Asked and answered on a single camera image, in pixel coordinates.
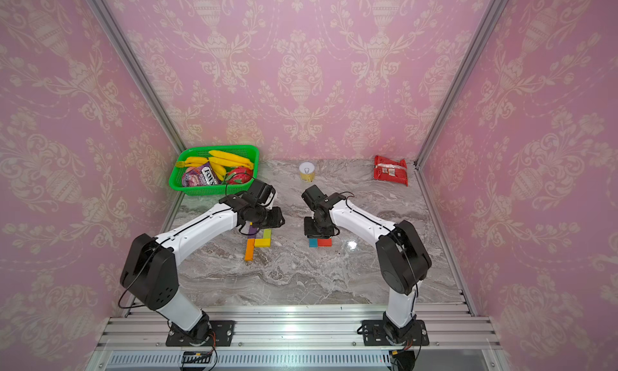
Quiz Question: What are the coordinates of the purple block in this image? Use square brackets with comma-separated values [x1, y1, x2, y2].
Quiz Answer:
[247, 225, 259, 239]

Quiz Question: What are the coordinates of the red block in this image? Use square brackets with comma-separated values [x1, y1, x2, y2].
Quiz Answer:
[317, 238, 332, 247]

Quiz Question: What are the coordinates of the small yellow block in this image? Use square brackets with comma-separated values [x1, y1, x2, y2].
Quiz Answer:
[254, 238, 271, 248]

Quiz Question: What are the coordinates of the orange block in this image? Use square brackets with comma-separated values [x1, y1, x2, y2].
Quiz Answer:
[244, 238, 255, 262]

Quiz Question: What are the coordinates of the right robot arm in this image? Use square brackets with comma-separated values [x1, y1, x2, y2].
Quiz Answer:
[302, 186, 432, 348]

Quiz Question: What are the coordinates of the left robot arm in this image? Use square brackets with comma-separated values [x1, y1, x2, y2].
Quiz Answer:
[120, 192, 285, 346]

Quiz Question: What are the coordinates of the red dragon fruit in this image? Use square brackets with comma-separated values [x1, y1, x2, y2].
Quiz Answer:
[223, 167, 254, 185]

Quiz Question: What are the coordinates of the yellow paper cup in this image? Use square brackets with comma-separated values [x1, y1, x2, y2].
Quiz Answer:
[299, 162, 315, 182]

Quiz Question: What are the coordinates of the green plastic basket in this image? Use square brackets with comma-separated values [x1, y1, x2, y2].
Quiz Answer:
[168, 145, 260, 197]

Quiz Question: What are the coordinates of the purple snack packet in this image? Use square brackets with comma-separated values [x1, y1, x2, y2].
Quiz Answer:
[182, 162, 221, 188]

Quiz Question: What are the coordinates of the yellow banana bunch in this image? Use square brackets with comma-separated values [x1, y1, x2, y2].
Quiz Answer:
[175, 150, 256, 181]

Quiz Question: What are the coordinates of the red snack bag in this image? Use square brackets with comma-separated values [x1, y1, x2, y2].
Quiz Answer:
[373, 155, 409, 186]

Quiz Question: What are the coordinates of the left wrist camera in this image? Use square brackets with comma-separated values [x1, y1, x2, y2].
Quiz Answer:
[243, 179, 276, 207]

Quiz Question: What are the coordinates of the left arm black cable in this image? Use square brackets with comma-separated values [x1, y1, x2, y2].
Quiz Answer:
[224, 174, 271, 237]

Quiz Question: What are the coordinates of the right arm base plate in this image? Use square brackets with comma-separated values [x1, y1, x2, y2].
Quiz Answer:
[357, 320, 430, 348]

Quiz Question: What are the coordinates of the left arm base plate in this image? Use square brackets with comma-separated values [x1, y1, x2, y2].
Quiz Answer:
[165, 320, 235, 348]

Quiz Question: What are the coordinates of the aluminium rail frame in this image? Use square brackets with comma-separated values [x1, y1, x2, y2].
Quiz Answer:
[87, 303, 508, 370]

